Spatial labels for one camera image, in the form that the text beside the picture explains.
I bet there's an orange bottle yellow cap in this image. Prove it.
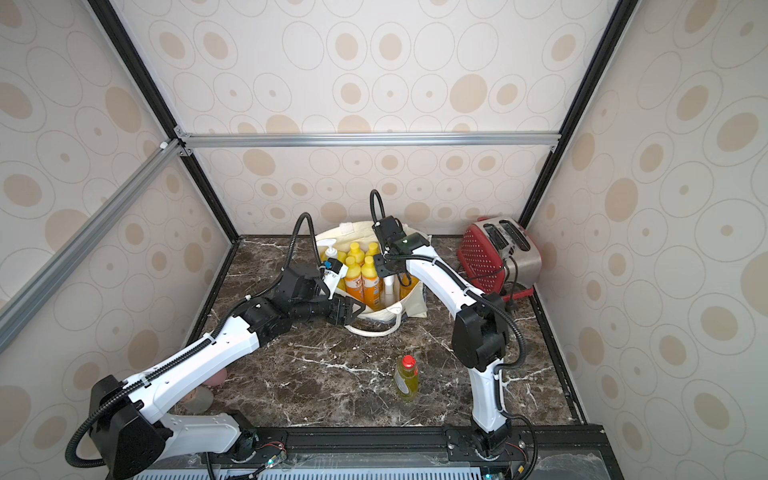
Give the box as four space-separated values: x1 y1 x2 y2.
361 255 383 311
347 242 366 266
366 242 380 257
344 255 365 301

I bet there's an orange pump dish soap bottle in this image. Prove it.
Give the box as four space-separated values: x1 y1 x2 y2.
398 272 419 300

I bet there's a cream starry night tote bag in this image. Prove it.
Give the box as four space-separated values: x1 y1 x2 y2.
315 221 427 338

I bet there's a yellow pump dish soap bottle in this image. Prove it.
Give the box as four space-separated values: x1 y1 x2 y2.
317 238 347 264

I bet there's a yellow-green bottle red cap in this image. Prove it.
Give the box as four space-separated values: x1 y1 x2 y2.
394 355 419 399

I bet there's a white bottle green cap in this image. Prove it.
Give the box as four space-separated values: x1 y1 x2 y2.
382 275 399 307

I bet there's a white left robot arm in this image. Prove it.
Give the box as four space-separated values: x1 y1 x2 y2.
65 295 365 479

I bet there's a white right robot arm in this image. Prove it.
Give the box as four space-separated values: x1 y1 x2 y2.
374 239 509 439

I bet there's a red and silver toaster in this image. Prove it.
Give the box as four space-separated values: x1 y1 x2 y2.
457 216 542 301

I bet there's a pink cup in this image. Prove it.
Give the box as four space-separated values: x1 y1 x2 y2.
204 368 228 388

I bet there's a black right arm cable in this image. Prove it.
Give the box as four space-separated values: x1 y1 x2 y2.
368 189 528 368

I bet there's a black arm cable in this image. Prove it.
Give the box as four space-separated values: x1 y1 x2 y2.
64 211 322 469
368 189 528 368

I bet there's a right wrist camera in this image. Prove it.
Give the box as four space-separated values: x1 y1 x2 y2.
373 215 407 251

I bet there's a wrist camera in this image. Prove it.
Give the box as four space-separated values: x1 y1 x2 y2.
373 215 407 251
280 257 350 301

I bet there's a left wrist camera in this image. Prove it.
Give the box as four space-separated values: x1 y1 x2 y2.
280 257 350 301

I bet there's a black toaster power cord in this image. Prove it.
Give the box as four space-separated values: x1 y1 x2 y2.
473 254 523 301

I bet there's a silver horizontal back rail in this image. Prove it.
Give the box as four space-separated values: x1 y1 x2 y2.
180 131 561 148

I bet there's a black base frame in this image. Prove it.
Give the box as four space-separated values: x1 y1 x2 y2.
137 425 623 479

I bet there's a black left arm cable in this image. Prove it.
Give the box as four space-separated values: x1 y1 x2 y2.
64 211 322 469

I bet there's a silver left side rail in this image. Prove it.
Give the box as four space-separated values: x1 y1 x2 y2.
1 139 182 350

